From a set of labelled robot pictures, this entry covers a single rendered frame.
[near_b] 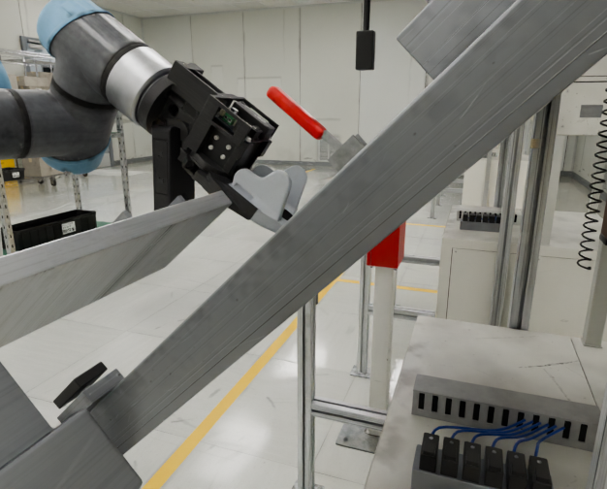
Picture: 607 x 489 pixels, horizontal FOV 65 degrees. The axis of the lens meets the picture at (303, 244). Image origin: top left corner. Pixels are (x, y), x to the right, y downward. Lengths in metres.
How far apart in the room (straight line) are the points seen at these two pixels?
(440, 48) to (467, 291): 1.58
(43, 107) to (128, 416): 0.35
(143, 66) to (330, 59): 9.12
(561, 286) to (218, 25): 9.45
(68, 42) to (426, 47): 0.37
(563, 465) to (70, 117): 0.76
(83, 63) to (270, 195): 0.24
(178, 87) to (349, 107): 8.98
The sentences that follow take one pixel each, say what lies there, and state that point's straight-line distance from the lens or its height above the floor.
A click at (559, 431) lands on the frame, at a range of 0.80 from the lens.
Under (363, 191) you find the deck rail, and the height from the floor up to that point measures 1.02.
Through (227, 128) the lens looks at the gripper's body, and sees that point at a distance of 0.50.
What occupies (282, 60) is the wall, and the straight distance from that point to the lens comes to 9.95.
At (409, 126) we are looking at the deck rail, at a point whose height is 1.07.
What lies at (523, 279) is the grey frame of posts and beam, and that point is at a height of 0.73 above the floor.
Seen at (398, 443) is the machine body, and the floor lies 0.62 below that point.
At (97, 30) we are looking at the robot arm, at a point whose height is 1.16.
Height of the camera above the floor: 1.08
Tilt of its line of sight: 16 degrees down
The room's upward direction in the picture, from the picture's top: straight up
